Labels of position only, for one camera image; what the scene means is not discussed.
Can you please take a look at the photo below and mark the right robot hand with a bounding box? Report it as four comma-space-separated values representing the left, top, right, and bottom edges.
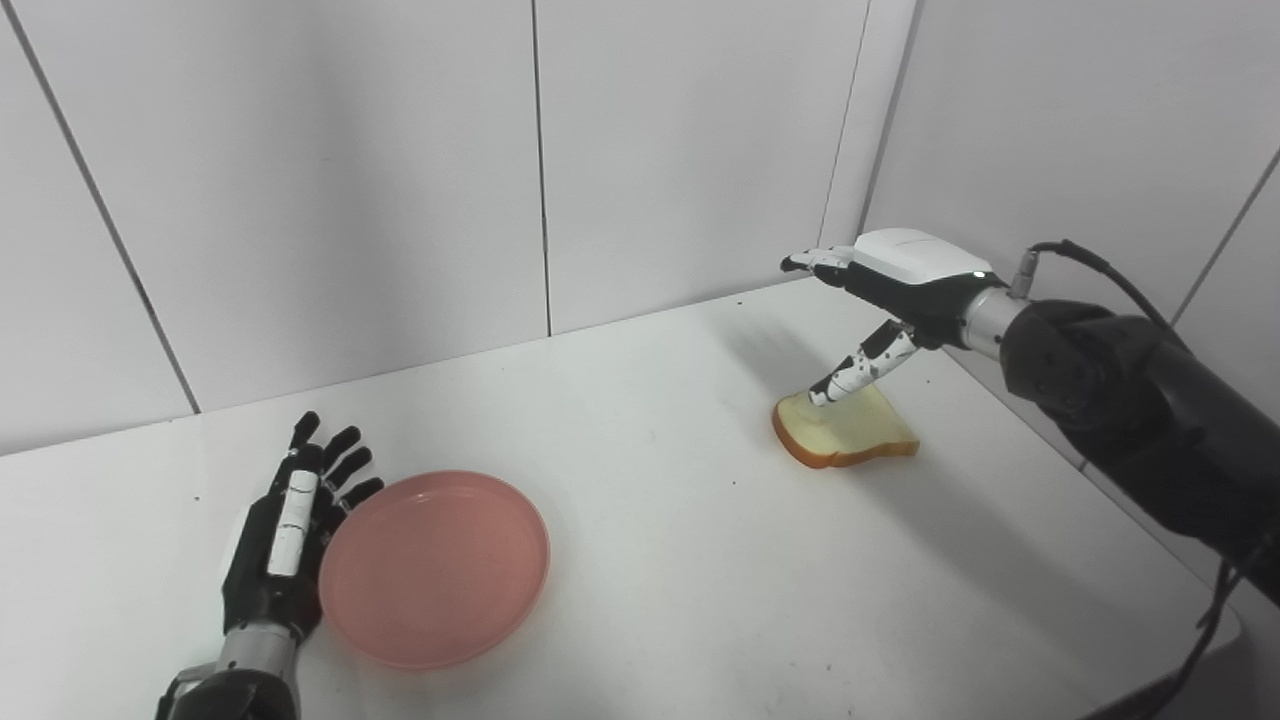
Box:
780, 228, 1009, 408

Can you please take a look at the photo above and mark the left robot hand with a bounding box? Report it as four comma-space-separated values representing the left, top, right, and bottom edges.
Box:
220, 410, 386, 643

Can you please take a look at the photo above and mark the slice of bread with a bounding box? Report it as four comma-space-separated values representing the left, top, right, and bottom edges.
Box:
771, 382, 921, 470

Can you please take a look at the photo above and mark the pink plate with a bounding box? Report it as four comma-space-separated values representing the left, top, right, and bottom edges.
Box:
318, 470, 552, 671

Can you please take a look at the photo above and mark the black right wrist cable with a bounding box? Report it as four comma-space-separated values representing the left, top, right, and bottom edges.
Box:
1010, 239, 1280, 720

